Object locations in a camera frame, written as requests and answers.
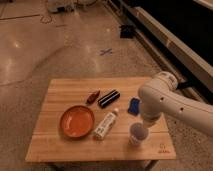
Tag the white ceramic cup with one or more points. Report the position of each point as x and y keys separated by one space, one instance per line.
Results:
x=138 y=133

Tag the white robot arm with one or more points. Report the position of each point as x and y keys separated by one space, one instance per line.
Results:
x=158 y=96

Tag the black striped box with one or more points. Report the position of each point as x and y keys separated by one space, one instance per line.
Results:
x=109 y=98

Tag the small brown red object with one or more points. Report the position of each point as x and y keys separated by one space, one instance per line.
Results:
x=91 y=99

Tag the blue sponge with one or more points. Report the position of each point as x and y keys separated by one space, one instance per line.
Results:
x=134 y=106

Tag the white tube bottle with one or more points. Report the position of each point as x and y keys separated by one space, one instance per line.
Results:
x=105 y=125

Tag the wooden folding table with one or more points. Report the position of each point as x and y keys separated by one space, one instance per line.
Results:
x=47 y=145

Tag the orange plate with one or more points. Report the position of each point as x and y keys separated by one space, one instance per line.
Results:
x=77 y=122

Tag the black box on floor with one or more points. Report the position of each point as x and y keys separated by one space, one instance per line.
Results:
x=126 y=31

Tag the white equipment on floor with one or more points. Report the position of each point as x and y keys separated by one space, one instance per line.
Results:
x=55 y=6

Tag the grey wall ledge rail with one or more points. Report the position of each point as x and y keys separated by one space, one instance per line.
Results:
x=194 y=74

